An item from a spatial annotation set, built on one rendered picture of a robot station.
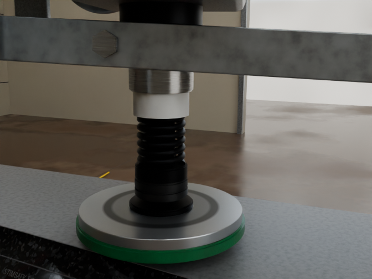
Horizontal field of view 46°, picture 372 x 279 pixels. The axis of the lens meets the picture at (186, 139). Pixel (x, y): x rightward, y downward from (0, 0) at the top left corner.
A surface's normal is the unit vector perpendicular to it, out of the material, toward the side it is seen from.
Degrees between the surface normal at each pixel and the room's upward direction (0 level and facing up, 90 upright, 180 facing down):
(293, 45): 90
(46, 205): 0
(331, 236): 0
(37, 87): 90
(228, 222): 0
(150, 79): 90
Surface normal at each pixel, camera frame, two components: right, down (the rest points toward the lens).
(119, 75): -0.36, 0.19
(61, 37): -0.12, 0.21
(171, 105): 0.36, 0.20
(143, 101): -0.58, 0.16
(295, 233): 0.01, -0.98
